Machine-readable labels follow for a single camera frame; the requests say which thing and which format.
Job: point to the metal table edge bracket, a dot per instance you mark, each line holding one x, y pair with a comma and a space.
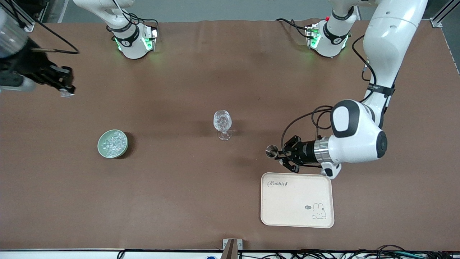
231, 250

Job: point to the cream rabbit print tray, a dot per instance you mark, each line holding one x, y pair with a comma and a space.
294, 201

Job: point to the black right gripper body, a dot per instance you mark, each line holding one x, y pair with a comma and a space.
33, 67

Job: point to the steel double jigger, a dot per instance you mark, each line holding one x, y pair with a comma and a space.
270, 151

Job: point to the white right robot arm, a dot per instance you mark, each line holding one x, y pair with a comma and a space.
131, 46

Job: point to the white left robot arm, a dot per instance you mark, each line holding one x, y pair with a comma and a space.
359, 144

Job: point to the clear cut wine glass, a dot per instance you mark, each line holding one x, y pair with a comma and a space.
222, 122

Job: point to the pile of clear ice cubes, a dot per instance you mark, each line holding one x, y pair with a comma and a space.
114, 144

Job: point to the brown table cover mat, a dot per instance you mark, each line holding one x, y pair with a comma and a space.
179, 198

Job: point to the pale green round bowl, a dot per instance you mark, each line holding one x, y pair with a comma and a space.
100, 145

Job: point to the white table edge strip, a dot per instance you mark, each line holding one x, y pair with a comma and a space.
54, 254

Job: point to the aluminium frame profile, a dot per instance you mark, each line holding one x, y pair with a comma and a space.
27, 25
440, 18

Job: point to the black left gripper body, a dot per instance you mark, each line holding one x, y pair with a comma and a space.
306, 151

